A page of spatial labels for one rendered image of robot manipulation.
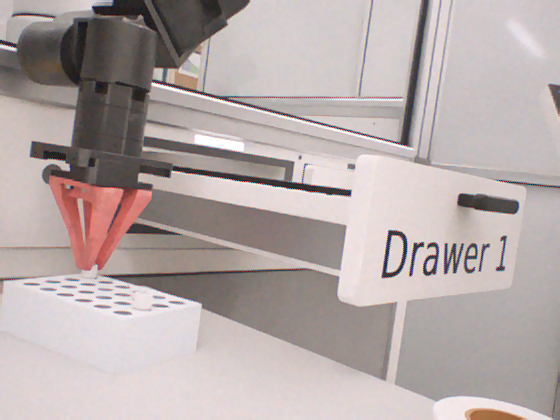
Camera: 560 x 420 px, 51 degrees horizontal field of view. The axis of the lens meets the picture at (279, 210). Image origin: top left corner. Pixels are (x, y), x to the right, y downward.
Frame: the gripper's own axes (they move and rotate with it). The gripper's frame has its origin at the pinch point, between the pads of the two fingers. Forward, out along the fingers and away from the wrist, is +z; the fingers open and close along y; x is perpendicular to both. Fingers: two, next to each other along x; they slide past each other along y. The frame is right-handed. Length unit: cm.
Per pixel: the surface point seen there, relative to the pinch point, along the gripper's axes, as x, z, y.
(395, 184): 22.9, -10.2, -7.0
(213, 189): 4.0, -7.3, -10.2
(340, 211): 18.9, -7.5, -6.8
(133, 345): 11.1, 3.4, 5.5
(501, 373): 10, 46, -188
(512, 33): -7, -76, -188
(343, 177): 0, -11, -49
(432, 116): 4, -26, -76
